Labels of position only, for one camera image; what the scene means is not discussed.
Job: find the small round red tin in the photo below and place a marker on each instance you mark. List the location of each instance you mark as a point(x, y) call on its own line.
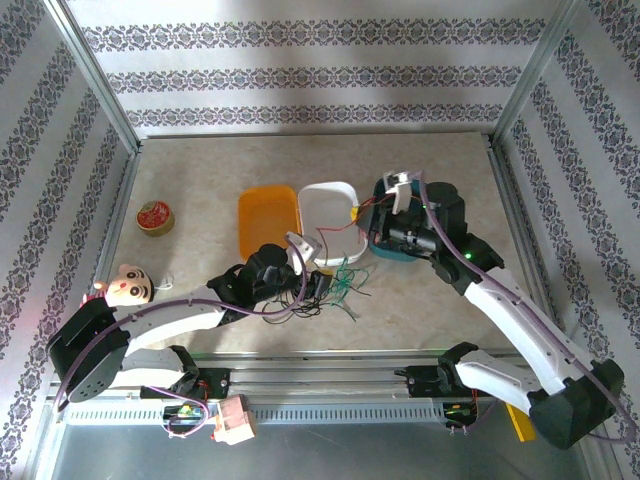
point(155, 217)

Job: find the orange plastic bin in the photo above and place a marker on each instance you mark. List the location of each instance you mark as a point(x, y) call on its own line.
point(267, 220)

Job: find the teal plastic bin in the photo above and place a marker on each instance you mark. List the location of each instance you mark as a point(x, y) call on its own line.
point(395, 256)

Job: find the pink beige box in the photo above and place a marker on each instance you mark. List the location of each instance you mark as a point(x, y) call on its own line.
point(234, 420)

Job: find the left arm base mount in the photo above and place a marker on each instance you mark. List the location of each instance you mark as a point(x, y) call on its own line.
point(215, 385)

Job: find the cartoon doll toy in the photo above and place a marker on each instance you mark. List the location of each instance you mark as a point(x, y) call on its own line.
point(131, 286)

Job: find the white plastic bin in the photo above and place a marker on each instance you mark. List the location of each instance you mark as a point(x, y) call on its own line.
point(325, 210)

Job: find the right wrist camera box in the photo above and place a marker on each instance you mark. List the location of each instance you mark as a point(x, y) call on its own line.
point(400, 192)

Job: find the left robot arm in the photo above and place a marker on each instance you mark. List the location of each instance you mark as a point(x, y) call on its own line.
point(165, 312)

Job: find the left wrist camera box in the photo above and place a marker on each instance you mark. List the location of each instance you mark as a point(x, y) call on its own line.
point(305, 245)

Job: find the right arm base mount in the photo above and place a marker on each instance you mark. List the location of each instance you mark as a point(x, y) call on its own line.
point(425, 382)

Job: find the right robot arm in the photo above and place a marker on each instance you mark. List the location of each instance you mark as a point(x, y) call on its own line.
point(515, 310)

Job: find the aluminium rail frame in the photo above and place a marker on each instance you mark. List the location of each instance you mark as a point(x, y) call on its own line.
point(320, 377)

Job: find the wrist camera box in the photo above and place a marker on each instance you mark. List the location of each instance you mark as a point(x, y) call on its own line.
point(400, 192)
point(305, 245)

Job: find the yellow block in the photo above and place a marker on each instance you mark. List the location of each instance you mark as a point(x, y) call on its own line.
point(517, 422)

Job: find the aluminium frame post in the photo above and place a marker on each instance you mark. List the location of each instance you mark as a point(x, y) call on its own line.
point(95, 80)
point(535, 70)

